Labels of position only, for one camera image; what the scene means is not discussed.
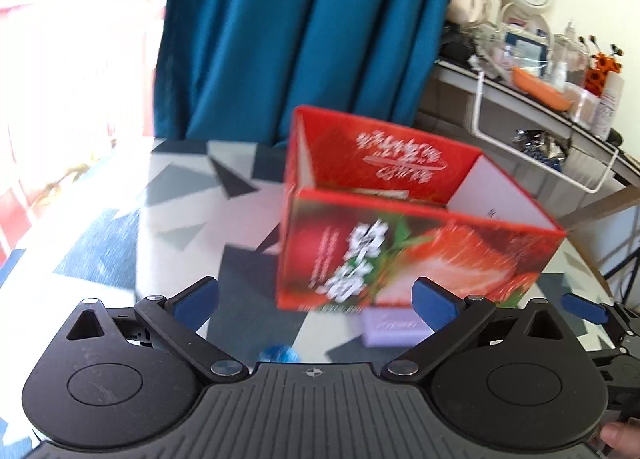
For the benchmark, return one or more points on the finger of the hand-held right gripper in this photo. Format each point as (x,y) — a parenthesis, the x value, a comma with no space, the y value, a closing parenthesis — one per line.
(582,309)

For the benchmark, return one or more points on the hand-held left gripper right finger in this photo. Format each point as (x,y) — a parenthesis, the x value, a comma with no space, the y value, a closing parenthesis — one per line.
(432,306)

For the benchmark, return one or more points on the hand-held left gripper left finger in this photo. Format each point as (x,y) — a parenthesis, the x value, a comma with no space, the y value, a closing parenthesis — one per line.
(197,301)

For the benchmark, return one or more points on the purple rectangular box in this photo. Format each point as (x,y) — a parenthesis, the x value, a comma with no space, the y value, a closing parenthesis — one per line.
(390,326)

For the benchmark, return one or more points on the red strawberry print cardboard box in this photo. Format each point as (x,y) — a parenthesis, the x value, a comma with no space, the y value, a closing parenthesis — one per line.
(425,259)

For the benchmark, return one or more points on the person's right hand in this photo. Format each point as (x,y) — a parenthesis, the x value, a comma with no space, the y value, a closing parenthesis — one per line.
(622,441)

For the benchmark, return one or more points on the black tripod stand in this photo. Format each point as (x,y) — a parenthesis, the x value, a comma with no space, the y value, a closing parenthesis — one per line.
(620,264)

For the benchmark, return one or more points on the silver blue foil packet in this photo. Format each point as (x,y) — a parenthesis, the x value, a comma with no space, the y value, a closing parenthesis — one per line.
(542,146)

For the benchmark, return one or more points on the white spray bottle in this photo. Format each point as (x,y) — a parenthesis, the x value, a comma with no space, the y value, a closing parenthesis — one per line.
(607,109)

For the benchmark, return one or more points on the cotton swab container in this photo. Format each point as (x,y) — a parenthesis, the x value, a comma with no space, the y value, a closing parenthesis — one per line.
(582,106)

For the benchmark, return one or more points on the orange tray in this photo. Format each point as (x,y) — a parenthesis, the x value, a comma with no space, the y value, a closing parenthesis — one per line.
(537,84)

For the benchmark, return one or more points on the orange artificial flowers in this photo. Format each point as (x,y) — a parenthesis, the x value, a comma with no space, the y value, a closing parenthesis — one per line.
(600,71)

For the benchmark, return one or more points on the clear plastic storage box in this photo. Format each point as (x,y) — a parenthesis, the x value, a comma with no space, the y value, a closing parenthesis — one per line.
(525,49)

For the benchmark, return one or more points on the teal curtain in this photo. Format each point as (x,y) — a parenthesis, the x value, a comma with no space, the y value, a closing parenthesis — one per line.
(300,39)

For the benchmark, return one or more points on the white bag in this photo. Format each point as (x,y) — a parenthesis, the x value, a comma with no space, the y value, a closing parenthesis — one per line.
(470,1)

